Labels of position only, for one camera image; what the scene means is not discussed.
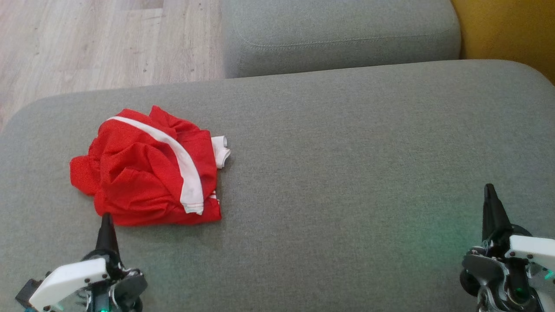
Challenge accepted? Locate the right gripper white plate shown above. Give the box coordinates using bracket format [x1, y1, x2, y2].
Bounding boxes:
[460, 184, 555, 312]

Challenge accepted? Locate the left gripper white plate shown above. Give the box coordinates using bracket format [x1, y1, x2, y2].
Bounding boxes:
[29, 213, 148, 312]

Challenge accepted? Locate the red and white jersey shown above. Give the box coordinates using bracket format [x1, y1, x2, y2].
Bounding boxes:
[69, 105, 231, 227]

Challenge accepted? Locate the large grey sofa seat cushion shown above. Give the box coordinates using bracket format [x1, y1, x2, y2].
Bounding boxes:
[0, 59, 555, 312]

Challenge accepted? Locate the large yellow sofa backrest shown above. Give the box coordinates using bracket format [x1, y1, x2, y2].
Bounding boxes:
[451, 0, 555, 85]

